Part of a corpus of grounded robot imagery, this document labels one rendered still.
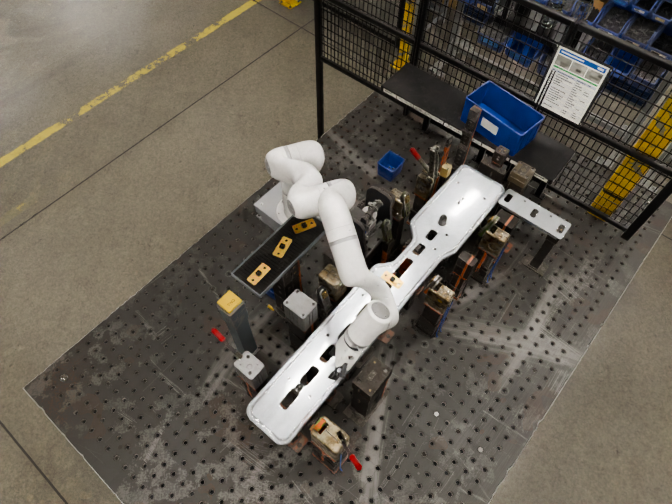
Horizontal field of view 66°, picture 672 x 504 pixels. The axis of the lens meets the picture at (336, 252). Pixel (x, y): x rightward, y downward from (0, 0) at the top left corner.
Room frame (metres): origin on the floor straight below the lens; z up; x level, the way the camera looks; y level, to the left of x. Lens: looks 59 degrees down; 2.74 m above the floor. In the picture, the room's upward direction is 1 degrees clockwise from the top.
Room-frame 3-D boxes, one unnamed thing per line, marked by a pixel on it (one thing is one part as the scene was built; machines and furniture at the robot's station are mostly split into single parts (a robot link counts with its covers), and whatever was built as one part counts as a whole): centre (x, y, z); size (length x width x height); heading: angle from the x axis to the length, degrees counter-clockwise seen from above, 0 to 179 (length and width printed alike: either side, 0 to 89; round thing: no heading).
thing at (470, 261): (1.03, -0.52, 0.84); 0.11 x 0.08 x 0.29; 52
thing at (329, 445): (0.35, 0.00, 0.88); 0.15 x 0.11 x 0.36; 52
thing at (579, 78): (1.66, -0.92, 1.30); 0.23 x 0.02 x 0.31; 52
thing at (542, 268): (1.17, -0.90, 0.84); 0.11 x 0.06 x 0.29; 52
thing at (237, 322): (0.75, 0.35, 0.92); 0.08 x 0.08 x 0.44; 52
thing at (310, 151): (1.38, 0.15, 1.10); 0.19 x 0.12 x 0.24; 111
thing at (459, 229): (0.90, -0.21, 1.00); 1.38 x 0.22 x 0.02; 142
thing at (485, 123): (1.68, -0.71, 1.10); 0.30 x 0.17 x 0.13; 43
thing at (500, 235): (1.12, -0.63, 0.87); 0.12 x 0.09 x 0.35; 52
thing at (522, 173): (1.42, -0.78, 0.88); 0.08 x 0.08 x 0.36; 52
